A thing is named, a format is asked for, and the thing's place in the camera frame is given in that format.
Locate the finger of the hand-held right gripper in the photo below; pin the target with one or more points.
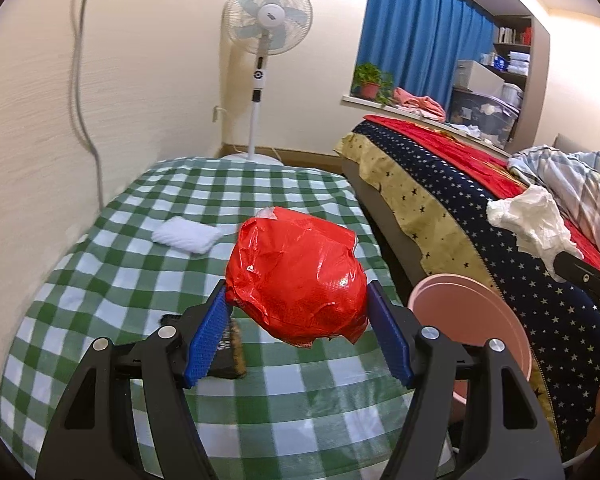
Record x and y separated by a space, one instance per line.
585 275

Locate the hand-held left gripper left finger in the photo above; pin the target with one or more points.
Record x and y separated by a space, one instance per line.
207 335

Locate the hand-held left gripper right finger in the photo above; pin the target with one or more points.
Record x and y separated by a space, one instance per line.
390 335

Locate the white plastic bag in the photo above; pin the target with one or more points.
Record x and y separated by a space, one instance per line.
535 220

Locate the pink plastic bin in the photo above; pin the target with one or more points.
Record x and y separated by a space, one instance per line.
460 310

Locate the red plastic bag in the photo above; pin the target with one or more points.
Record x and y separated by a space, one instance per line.
300 270

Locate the dark patterned cloth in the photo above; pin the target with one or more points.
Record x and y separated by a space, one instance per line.
230 355

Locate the green checked bed sheet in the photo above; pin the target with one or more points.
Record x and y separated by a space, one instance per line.
130 285

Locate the striped pale cloth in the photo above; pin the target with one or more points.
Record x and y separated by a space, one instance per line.
570 175

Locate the white fluffy towel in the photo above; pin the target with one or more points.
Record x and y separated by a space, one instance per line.
185 235

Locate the navy yellow star quilt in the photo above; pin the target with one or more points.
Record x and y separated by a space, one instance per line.
480 240

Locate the dark clear storage box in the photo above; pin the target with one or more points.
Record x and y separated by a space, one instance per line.
480 120

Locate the red blanket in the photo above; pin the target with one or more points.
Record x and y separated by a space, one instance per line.
430 135

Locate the white cardboard box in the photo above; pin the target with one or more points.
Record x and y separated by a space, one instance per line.
475 77

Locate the pink cloth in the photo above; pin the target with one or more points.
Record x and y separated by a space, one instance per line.
417 102

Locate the wooden bookshelf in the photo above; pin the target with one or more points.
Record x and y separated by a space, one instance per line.
512 45

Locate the potted green plant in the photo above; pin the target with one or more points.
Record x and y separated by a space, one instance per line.
372 82

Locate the blue curtain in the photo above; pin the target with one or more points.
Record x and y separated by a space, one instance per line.
420 35

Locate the white standing fan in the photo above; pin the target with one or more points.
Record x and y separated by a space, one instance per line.
267 15

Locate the white wall socket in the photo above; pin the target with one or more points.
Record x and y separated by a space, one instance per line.
218 113

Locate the grey wall pipe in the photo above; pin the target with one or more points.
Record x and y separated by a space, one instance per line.
82 85

